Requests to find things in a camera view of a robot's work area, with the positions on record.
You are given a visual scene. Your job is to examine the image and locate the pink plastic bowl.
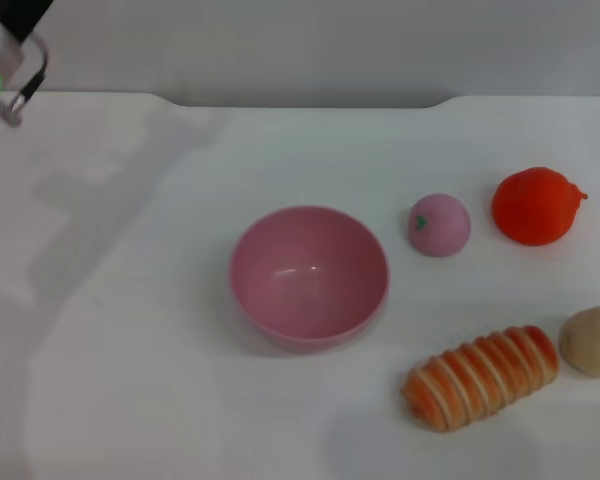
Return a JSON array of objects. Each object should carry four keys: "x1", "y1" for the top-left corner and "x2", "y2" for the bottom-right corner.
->
[{"x1": 228, "y1": 204, "x2": 391, "y2": 356}]

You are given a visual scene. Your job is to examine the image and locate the orange striped bread loaf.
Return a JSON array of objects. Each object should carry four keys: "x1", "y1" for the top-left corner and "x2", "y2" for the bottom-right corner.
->
[{"x1": 401, "y1": 324, "x2": 561, "y2": 433}]

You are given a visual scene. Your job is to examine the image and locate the beige potato toy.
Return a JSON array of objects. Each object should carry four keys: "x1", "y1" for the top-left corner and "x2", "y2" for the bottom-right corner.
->
[{"x1": 559, "y1": 306, "x2": 600, "y2": 380}]

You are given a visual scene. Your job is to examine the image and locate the pink bun with green mark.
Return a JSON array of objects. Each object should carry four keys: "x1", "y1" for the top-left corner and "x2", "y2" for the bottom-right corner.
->
[{"x1": 407, "y1": 193, "x2": 473, "y2": 259}]

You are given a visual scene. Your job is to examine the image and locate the red round toy fruit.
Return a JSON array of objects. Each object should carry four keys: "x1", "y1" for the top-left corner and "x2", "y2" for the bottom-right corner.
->
[{"x1": 490, "y1": 166, "x2": 590, "y2": 248}]

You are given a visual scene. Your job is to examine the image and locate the left arm cable with plug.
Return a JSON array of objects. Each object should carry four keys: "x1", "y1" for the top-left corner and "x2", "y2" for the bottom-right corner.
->
[{"x1": 0, "y1": 33, "x2": 50, "y2": 127}]

